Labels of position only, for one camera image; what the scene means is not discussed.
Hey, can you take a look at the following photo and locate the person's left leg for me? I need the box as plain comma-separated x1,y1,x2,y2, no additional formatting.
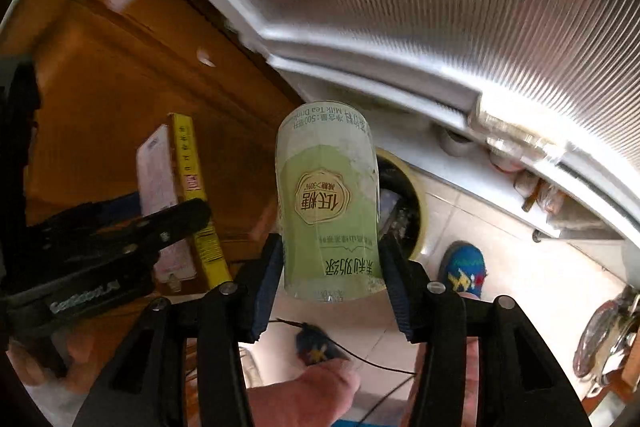
247,359,361,427

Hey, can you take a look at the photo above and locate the brown glass bottle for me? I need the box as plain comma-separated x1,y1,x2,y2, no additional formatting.
520,179,558,212

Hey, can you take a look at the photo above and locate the dark trash bin yellow rim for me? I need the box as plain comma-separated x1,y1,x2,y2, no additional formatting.
372,147,431,263

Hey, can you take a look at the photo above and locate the white ribbed front appliance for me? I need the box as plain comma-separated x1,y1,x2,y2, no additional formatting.
100,0,640,253

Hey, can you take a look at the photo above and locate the blue knitted slipper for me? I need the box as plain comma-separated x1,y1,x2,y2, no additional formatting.
295,324,351,368
439,242,488,300

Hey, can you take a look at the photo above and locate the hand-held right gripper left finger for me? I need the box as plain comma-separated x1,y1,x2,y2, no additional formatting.
72,232,286,427

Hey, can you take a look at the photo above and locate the brown wooden cabinet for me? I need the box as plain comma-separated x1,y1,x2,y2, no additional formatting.
0,0,311,293

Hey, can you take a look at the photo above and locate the red medicine box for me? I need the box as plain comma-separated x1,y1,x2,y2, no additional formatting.
136,112,233,290

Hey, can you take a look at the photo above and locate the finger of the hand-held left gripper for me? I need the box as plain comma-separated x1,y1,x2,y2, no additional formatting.
27,194,143,233
42,198,212,259

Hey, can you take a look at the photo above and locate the person's left hand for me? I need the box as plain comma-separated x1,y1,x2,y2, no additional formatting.
7,324,102,395

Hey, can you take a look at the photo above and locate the green paper cup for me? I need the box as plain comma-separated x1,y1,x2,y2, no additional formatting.
275,103,388,303

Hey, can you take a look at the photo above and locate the metal cookware stack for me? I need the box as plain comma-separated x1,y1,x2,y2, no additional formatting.
572,287,640,400

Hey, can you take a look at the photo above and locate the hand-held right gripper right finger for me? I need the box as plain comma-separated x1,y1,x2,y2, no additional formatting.
380,234,593,427

